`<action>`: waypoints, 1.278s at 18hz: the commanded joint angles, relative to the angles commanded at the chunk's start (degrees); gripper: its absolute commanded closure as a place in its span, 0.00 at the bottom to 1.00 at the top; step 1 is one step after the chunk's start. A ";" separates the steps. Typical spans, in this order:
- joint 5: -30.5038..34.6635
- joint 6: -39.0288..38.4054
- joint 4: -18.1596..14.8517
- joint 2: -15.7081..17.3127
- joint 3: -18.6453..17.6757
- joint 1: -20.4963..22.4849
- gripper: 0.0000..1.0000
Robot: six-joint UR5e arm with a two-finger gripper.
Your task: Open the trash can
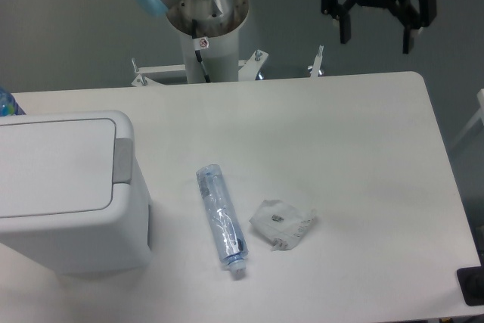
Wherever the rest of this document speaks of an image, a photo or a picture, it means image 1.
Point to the grey trash can push button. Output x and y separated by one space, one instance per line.
122 160

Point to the white trash can body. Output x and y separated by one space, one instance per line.
115 237

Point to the white trash can lid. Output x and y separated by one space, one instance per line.
52 167

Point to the white furniture piece at right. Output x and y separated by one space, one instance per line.
471 128

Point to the crumpled white plastic wrapper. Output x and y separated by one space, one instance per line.
282 224

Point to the clear empty plastic bottle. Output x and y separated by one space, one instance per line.
226 230

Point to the white pedestal base frame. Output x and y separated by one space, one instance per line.
250 69

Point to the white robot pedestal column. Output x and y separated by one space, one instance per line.
209 35

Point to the black table clamp mount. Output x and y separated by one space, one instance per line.
471 282

